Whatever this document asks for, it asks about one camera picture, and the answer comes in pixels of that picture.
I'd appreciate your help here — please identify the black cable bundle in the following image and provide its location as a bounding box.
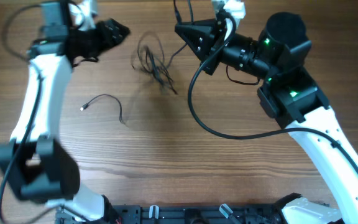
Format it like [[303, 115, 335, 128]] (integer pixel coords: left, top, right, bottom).
[[80, 0, 195, 125]]

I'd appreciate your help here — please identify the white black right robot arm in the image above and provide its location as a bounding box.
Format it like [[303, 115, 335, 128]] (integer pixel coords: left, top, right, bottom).
[[175, 10, 358, 223]]

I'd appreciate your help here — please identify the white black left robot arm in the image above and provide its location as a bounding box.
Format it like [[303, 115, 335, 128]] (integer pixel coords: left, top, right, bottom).
[[0, 1, 130, 223]]

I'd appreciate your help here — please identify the black right camera cable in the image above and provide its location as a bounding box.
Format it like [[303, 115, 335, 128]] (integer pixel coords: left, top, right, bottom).
[[186, 11, 358, 209]]

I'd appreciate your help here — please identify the black camera cable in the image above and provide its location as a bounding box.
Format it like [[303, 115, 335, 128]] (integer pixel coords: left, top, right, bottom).
[[186, 11, 358, 209], [0, 0, 86, 224]]

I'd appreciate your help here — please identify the black left camera cable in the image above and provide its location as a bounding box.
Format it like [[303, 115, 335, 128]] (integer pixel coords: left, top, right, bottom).
[[0, 0, 86, 224]]

